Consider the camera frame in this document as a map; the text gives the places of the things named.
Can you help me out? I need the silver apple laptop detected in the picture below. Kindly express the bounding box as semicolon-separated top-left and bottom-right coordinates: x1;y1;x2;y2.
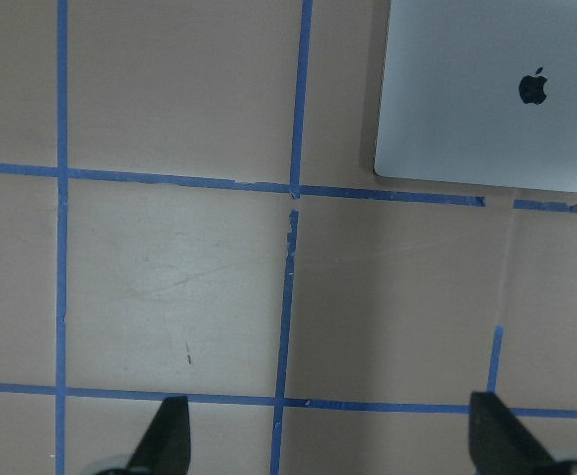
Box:
374;1;577;193

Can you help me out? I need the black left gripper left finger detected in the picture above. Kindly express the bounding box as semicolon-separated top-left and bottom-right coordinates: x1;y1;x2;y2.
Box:
126;396;191;475

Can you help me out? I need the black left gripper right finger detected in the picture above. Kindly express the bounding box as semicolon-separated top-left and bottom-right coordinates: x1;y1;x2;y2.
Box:
468;392;555;475

